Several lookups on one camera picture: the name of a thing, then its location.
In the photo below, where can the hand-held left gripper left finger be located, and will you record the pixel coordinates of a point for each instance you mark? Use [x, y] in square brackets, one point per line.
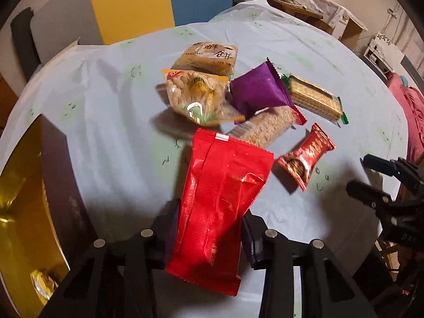
[170, 235]

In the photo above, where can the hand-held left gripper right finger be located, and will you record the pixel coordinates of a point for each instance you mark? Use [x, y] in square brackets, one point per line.
[250, 248]

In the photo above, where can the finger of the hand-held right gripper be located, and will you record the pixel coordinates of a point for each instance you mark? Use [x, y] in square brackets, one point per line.
[364, 192]
[381, 164]

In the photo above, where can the large red snack packet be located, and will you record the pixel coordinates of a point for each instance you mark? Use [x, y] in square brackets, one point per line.
[215, 205]

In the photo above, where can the small red snack packet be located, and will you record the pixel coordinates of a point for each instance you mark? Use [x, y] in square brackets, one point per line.
[306, 155]

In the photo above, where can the grain bar packet red ends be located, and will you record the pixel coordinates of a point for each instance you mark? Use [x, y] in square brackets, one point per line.
[268, 126]

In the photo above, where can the yellow seed packet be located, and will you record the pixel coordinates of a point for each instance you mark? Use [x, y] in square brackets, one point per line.
[43, 286]

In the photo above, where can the purple snack packet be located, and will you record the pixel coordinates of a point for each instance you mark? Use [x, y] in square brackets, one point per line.
[258, 92]

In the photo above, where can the clear peanut bag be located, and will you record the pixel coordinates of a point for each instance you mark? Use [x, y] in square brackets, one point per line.
[192, 92]

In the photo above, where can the gold metal tin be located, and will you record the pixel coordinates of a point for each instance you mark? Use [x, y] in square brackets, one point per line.
[20, 205]

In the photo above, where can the pink blanket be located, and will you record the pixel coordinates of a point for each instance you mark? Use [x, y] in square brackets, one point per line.
[410, 112]

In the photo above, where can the clear cracker packet green ends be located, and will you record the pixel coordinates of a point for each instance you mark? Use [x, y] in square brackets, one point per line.
[314, 97]

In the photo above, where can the pale blue tablecloth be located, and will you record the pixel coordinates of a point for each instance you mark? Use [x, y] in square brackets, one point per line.
[116, 139]

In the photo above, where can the white shelf unit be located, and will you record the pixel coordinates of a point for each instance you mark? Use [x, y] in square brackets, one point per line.
[381, 53]

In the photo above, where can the cardboard box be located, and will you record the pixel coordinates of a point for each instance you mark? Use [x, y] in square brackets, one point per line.
[351, 28]

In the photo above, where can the wooden side table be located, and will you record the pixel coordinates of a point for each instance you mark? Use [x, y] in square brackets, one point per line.
[308, 13]

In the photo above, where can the brown biscuit packet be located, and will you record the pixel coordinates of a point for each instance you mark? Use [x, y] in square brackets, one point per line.
[208, 58]

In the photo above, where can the woven round tray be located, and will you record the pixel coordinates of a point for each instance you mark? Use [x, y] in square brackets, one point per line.
[290, 2]

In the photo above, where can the grey yellow blue chair back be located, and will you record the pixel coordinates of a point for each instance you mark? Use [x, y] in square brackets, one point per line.
[132, 6]

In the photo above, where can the black foam roll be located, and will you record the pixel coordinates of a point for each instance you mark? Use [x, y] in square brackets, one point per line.
[23, 39]

